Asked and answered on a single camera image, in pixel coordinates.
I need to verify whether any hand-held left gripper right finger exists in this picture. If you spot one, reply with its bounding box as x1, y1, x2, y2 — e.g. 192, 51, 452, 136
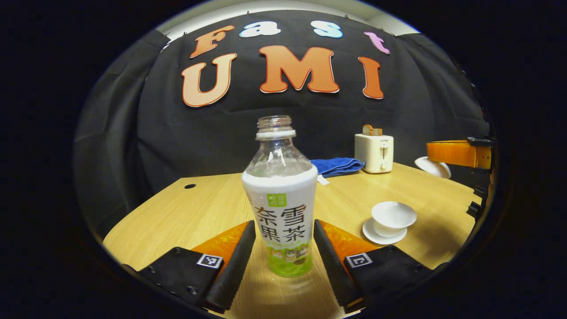
313, 219, 434, 309

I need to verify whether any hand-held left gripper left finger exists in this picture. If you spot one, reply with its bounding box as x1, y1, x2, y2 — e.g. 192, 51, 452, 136
140, 220, 256, 311

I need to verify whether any clear water bottle green label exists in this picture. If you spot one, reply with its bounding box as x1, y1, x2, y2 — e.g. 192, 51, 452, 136
241, 115, 318, 278

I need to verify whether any white teacup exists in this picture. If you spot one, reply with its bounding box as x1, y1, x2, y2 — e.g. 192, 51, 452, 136
371, 202, 417, 237

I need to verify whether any white saucer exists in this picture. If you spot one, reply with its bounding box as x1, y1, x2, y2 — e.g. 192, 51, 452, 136
362, 217, 408, 245

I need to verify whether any white toaster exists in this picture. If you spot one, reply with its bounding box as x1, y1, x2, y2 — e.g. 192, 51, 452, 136
354, 133, 394, 174

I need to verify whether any blue cloth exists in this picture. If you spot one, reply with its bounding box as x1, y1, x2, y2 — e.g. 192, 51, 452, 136
310, 157, 366, 186

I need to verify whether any black backdrop cloth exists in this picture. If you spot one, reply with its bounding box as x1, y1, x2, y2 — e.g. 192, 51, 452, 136
73, 10, 490, 240

